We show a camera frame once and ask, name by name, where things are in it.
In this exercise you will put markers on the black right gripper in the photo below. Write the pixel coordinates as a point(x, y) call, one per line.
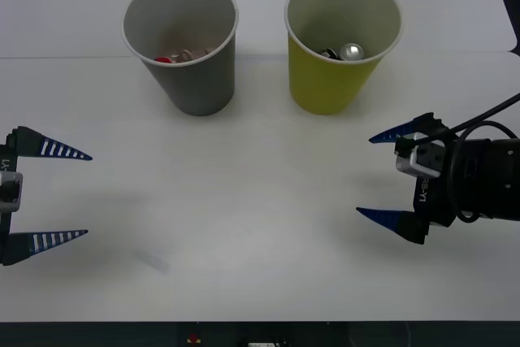
point(434, 200)

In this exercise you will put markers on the clear bottle with red cap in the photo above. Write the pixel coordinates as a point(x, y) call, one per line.
point(183, 55)

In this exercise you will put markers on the grey plastic waste bin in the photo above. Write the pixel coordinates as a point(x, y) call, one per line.
point(195, 87)

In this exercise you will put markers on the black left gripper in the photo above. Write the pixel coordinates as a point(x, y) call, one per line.
point(7, 160)

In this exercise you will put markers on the yellow-green plastic waste bin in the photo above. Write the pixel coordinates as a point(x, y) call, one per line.
point(325, 87)

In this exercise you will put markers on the silver drink can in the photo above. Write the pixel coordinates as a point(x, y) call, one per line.
point(351, 51)

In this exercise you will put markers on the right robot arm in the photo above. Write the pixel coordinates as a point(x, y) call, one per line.
point(495, 168)

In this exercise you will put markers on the red round button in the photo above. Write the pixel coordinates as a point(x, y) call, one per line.
point(193, 339)

